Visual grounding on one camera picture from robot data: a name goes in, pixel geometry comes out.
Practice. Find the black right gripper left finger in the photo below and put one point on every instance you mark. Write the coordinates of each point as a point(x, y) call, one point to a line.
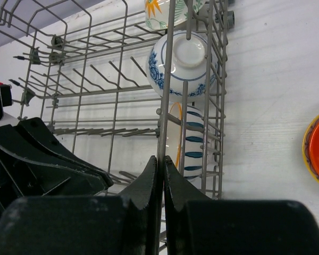
point(126, 223)

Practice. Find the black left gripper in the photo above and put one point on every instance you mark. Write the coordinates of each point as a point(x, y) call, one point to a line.
point(42, 166)

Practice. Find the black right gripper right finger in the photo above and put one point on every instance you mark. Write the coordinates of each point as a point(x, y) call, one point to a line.
point(197, 224)

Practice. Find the white blue striped bowl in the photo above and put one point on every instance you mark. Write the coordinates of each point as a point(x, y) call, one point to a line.
point(193, 154)

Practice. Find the grey wire dish rack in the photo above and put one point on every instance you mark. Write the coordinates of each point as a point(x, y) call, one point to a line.
point(87, 82)

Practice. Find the yellow checkered bowl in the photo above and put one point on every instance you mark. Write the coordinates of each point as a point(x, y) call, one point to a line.
point(305, 148)

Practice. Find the white blue flower bowl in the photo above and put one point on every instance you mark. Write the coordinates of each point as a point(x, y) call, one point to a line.
point(189, 63)

